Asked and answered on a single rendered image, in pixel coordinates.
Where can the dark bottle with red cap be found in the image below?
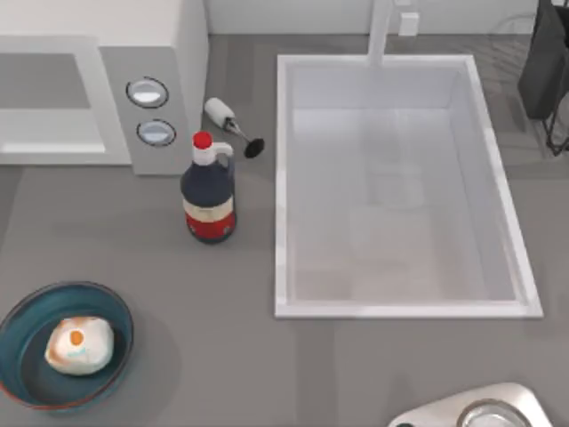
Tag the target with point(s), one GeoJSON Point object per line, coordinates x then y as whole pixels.
{"type": "Point", "coordinates": [207, 195]}

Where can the blue bowl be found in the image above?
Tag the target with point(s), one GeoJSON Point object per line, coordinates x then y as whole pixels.
{"type": "Point", "coordinates": [26, 338]}

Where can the tall white tap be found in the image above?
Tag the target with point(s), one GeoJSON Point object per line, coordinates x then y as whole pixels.
{"type": "Point", "coordinates": [379, 31]}

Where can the white sink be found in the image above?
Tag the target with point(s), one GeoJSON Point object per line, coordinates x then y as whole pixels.
{"type": "Point", "coordinates": [391, 200]}

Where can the pale microwave oven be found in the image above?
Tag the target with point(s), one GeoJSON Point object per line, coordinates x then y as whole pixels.
{"type": "Point", "coordinates": [53, 111]}

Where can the white bread bun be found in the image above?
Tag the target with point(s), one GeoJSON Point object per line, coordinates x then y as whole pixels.
{"type": "Point", "coordinates": [80, 346]}

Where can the white wall socket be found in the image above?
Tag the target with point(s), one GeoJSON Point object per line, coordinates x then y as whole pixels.
{"type": "Point", "coordinates": [409, 23]}

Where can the round microwave knob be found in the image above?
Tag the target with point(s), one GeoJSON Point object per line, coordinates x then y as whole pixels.
{"type": "Point", "coordinates": [156, 132]}
{"type": "Point", "coordinates": [147, 92]}

